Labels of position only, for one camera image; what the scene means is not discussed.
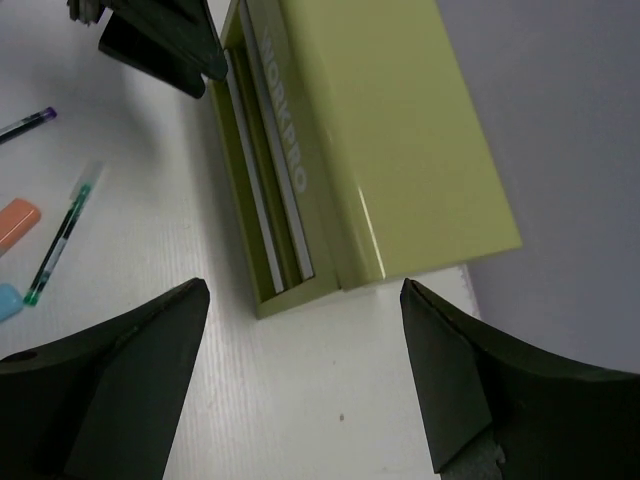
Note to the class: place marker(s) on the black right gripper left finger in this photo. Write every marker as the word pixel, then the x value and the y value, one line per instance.
pixel 105 402

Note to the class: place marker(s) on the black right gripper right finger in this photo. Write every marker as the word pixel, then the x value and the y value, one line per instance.
pixel 496 407

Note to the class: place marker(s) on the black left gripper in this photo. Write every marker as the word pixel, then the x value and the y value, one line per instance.
pixel 172 41

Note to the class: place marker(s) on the blue highlighter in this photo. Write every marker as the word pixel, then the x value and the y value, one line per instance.
pixel 11 301

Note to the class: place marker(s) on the green gel pen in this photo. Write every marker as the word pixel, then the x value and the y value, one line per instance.
pixel 79 198

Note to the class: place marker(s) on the purple gel pen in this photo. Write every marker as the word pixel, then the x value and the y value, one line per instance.
pixel 27 124

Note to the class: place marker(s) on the orange highlighter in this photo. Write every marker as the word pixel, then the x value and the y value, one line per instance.
pixel 17 219

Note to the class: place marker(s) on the green metal drawer cabinet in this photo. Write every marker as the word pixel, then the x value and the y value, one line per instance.
pixel 353 147

